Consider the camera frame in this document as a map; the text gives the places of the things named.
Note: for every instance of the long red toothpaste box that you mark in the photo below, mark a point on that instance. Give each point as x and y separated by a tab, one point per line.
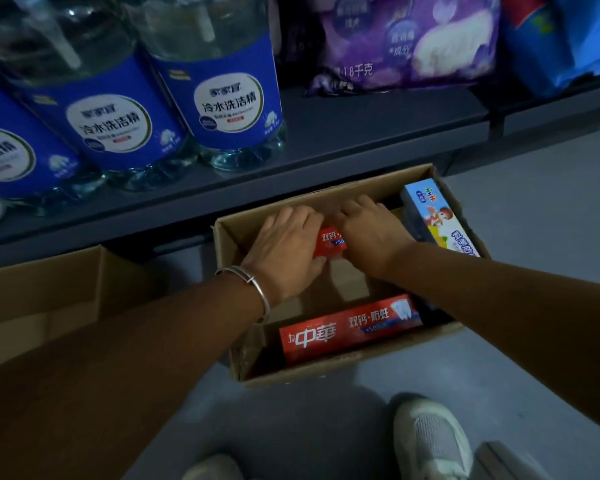
350	329

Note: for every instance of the person's right fingers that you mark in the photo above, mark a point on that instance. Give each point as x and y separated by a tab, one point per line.
355	209

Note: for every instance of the blue washing powder bag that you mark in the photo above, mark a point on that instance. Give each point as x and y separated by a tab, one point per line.
560	39

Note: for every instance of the person's left forearm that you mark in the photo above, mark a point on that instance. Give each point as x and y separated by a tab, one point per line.
110	379

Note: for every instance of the dark grey metal shelf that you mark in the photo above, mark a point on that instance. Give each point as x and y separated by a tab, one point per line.
330	139

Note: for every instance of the empty cardboard box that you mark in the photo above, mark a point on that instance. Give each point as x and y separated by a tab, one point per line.
45	304

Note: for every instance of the person's white sneaker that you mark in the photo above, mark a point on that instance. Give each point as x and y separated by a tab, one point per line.
212	469
430	439

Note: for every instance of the clear detergent bottle blue label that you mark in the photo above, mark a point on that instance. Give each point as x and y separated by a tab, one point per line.
10	144
95	94
215	79

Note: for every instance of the person's left hand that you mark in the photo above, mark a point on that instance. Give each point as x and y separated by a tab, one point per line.
285	254

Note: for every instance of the person's right hand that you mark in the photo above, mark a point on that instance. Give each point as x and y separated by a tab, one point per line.
375	239

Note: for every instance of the person's right forearm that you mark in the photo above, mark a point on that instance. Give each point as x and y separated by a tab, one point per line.
520	314

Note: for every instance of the person's left thumb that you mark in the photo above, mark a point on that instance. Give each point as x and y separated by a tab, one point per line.
316	267

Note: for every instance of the purple washing powder bag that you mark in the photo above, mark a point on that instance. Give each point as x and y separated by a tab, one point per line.
405	39

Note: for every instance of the children's toothpaste box with cartoon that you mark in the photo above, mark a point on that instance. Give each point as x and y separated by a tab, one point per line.
442	219

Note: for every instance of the small red toothpaste box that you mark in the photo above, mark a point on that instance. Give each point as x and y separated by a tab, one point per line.
330	243

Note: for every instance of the open cardboard box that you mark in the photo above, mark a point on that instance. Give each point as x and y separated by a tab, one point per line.
345	274

